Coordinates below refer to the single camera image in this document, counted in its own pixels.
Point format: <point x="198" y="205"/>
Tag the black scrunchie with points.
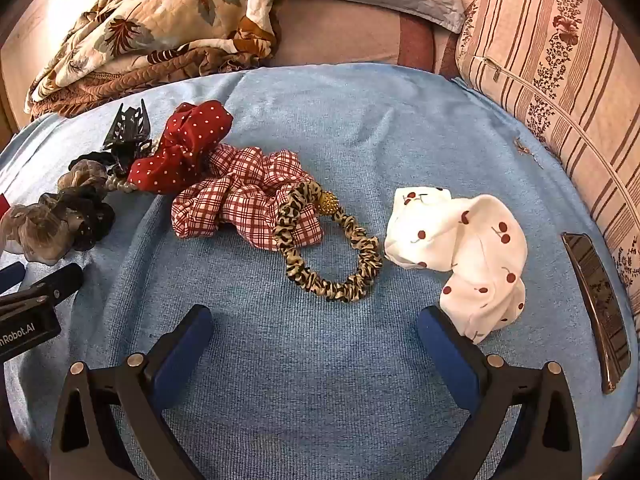
<point x="95" y="220"/>

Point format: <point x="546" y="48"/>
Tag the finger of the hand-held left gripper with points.
<point x="10" y="277"/>
<point x="62" y="280"/>

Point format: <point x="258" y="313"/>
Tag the white cherry print scrunchie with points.
<point x="475" y="240"/>

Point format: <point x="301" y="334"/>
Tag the red plaid scrunchie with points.
<point x="240" y="195"/>

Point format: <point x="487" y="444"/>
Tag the black claw hair clip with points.
<point x="125" y="130"/>

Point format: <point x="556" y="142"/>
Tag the light blue towel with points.
<point x="350" y="135"/>

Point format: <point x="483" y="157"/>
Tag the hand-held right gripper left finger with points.
<point x="185" y="355"/>

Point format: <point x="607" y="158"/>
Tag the striped floral cushion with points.
<point x="550" y="60"/>

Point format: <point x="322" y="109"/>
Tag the red tray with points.
<point x="4" y="207"/>

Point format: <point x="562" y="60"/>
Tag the grey organza scrunchie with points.
<point x="40" y="230"/>

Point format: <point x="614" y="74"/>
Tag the pearl hair accessory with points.
<point x="120" y="185"/>

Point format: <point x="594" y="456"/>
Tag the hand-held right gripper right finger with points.
<point x="445" y="355"/>

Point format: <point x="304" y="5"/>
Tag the pink brown bedsheet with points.
<point x="350" y="40"/>

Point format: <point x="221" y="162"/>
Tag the leopard print scrunchie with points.
<point x="365" y="255"/>

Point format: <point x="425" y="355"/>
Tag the brown quilted blanket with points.
<point x="125" y="80"/>

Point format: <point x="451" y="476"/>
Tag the floral leaf print blanket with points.
<point x="175" y="5"/>

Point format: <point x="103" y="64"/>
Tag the red polka dot scrunchie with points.
<point x="185" y="145"/>

